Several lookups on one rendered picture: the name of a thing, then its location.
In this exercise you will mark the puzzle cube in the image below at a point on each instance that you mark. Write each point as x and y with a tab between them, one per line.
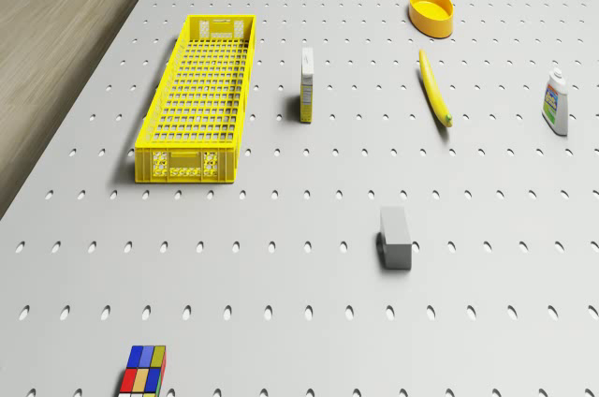
140	369

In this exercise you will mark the yellow basket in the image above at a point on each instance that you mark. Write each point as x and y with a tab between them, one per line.
187	173

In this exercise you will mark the banana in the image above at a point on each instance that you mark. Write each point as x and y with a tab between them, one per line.
433	88

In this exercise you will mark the yellow bowl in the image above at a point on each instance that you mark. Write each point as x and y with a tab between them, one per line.
430	25

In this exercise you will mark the small white bottle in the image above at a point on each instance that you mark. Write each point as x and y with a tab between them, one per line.
555	107

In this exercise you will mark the grey cube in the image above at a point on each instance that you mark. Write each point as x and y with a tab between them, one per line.
398	253

